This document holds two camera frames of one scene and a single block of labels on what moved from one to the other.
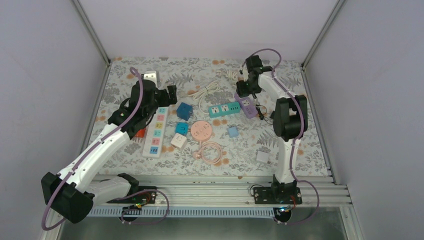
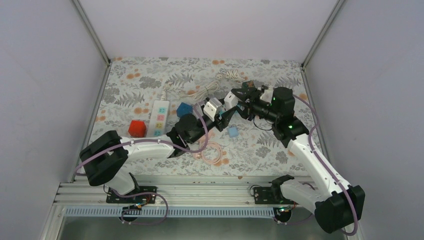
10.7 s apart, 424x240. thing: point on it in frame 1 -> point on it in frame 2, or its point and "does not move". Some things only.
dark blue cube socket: (184, 111) does not move
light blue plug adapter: (233, 132) does not move
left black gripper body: (165, 101) -> (218, 123)
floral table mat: (213, 131) does not move
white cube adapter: (263, 157) -> (230, 101)
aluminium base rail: (169, 194) does not move
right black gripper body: (250, 88) -> (256, 106)
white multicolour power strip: (155, 133) does not move
